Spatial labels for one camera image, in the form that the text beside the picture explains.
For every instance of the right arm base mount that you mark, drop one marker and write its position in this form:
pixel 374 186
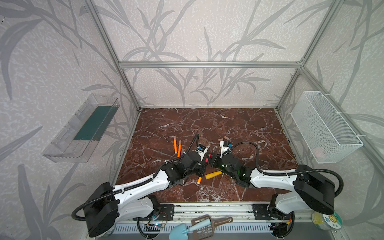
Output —
pixel 262 213

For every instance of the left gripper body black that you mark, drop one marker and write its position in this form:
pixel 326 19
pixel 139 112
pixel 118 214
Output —
pixel 201 163

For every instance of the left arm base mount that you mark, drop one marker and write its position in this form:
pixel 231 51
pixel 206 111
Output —
pixel 165 212

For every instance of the light blue toy shovel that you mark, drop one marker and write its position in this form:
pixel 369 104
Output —
pixel 181 231

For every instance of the white wire mesh basket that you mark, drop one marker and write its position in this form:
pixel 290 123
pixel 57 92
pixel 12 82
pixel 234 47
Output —
pixel 326 132

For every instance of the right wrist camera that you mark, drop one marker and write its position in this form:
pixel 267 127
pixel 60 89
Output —
pixel 225 147

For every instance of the small circuit board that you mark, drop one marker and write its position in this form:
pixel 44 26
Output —
pixel 156 227

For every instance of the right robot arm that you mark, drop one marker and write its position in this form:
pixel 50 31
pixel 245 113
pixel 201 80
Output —
pixel 306 188

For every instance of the yellow toy shovel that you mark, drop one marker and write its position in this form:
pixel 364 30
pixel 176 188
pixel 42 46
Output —
pixel 212 175

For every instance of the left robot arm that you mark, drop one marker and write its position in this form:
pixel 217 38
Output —
pixel 109 205

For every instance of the clear plastic wall bin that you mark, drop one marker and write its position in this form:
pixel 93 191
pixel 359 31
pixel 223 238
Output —
pixel 78 139

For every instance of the brown toy rake sieve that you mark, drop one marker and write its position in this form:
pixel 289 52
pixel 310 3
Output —
pixel 208 231

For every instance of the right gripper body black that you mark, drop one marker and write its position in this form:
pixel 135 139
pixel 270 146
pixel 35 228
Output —
pixel 217 161

